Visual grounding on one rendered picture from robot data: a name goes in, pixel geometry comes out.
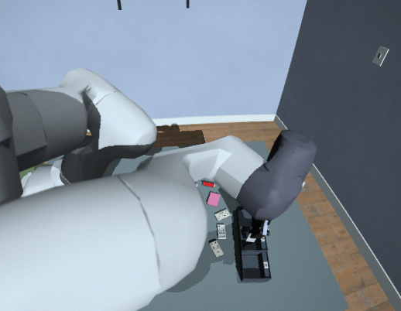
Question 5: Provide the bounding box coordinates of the dark grey rack of bins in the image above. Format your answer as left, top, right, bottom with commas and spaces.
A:
236, 206, 272, 282

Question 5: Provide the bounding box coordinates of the white domino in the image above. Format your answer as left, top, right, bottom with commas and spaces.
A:
215, 210, 230, 221
209, 241, 223, 258
218, 225, 226, 239

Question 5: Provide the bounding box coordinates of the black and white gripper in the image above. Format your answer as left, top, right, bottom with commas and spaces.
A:
246, 217, 271, 242

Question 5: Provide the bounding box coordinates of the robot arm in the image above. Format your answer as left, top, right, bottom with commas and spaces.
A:
0, 67, 317, 311

